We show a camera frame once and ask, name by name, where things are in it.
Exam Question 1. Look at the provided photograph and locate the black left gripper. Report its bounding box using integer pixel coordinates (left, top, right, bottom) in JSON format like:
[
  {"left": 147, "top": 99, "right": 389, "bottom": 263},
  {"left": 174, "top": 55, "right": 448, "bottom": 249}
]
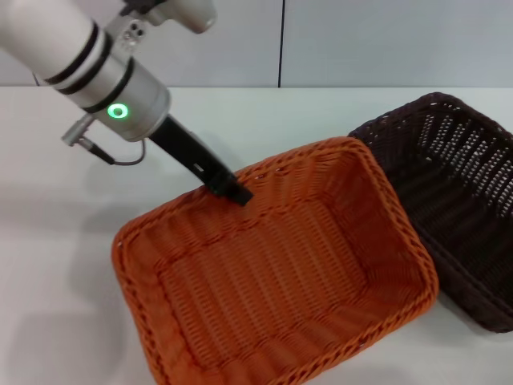
[{"left": 147, "top": 114, "right": 254, "bottom": 208}]

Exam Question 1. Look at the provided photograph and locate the orange woven plastic basket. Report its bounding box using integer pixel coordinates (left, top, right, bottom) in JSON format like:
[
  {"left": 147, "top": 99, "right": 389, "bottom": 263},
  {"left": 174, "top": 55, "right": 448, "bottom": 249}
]
[{"left": 111, "top": 136, "right": 440, "bottom": 385}]

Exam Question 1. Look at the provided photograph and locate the dark brown woven basket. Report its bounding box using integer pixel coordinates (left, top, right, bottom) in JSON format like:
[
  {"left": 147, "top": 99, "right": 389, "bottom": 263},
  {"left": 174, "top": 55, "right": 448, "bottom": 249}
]
[{"left": 347, "top": 91, "right": 513, "bottom": 334}]

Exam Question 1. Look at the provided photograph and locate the grey cable with metal connector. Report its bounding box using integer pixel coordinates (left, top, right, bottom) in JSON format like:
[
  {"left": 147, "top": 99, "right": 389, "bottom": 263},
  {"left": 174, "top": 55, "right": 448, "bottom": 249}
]
[{"left": 59, "top": 114, "right": 146, "bottom": 166}]

